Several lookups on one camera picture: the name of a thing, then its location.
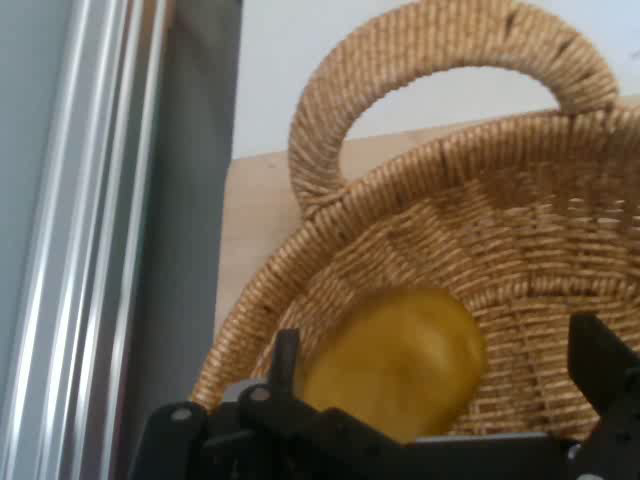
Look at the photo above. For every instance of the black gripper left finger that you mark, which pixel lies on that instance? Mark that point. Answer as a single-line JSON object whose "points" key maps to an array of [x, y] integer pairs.
{"points": [[280, 430]]}

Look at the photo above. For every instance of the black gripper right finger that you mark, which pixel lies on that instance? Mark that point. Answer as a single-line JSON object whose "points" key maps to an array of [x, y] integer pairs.
{"points": [[607, 380]]}

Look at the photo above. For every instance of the yellow mango fruit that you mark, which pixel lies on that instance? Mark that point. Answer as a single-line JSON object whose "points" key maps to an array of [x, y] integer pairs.
{"points": [[400, 360]]}

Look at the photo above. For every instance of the horizontal aluminium frame rail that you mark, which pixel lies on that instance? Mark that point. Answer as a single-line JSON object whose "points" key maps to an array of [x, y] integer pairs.
{"points": [[85, 225]]}

